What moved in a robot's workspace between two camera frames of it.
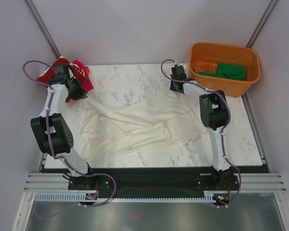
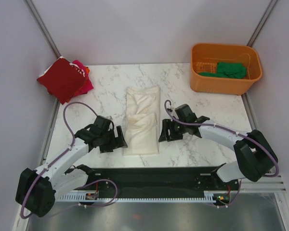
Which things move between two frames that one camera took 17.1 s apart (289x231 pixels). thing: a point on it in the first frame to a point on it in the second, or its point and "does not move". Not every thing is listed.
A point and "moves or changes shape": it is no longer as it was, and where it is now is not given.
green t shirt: [228, 70] does not move
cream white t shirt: [137, 123] moves or changes shape
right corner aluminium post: [267, 13] does not move
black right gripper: [172, 88] to [167, 124]
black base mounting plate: [155, 182] does not move
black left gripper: [80, 96] to [120, 141]
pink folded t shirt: [88, 83] does not move
